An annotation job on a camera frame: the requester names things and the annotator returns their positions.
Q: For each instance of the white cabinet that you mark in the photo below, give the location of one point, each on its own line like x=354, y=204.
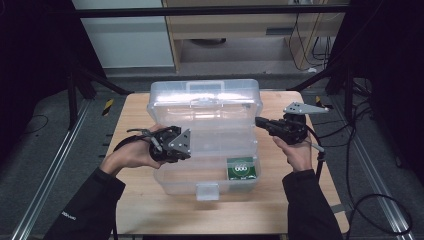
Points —
x=126, y=43

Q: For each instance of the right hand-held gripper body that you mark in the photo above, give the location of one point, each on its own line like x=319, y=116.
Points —
x=291, y=130

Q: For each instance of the light wooden desk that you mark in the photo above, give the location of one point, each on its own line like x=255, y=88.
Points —
x=233, y=26

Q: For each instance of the white plug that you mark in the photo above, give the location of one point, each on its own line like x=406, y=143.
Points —
x=312, y=70

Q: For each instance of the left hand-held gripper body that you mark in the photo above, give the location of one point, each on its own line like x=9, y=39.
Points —
x=173, y=146

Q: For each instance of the person's left hand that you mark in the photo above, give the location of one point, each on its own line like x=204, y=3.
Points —
x=133, y=155

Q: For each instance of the aluminium floor rail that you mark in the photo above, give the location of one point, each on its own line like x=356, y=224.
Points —
x=376, y=173
x=46, y=180

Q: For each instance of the person's right hand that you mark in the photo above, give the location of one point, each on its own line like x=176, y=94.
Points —
x=300, y=156

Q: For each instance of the clear plastic storage box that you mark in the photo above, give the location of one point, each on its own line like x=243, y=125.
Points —
x=206, y=133

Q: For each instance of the grey tape piece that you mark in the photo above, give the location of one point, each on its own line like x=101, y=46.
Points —
x=339, y=208

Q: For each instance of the small green packet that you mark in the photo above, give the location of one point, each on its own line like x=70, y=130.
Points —
x=241, y=168

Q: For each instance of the black horizontal bar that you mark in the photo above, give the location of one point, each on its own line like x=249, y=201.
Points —
x=200, y=11

